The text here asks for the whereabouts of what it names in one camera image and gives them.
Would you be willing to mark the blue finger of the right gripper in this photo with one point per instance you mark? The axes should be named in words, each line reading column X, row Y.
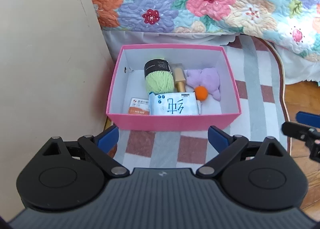
column 299, row 132
column 308, row 119

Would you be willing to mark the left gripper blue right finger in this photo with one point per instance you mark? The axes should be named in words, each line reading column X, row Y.
column 229, row 149

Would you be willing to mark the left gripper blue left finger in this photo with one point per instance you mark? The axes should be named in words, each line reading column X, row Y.
column 98, row 147

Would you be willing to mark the orange white floss box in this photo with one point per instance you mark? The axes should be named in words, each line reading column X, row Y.
column 139, row 106

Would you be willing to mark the orange makeup sponge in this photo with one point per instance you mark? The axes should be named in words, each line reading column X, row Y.
column 201, row 93

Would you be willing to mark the blue tissue pack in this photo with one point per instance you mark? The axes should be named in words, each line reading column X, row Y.
column 176, row 103

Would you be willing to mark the pink cardboard storage box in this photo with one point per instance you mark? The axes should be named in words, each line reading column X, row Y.
column 128, row 82

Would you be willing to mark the gold foundation bottle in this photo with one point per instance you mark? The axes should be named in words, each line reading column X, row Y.
column 179, row 77

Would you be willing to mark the green yarn ball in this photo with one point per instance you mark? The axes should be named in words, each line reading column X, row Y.
column 158, row 77

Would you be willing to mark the white wet wipes pack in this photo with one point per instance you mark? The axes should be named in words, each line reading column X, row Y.
column 199, row 105

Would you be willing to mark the purple plush toy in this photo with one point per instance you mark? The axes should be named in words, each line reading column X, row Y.
column 207, row 77

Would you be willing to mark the beige cabinet panel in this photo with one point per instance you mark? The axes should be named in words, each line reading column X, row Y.
column 55, row 74

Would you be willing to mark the floral quilt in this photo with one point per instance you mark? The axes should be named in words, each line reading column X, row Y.
column 292, row 24

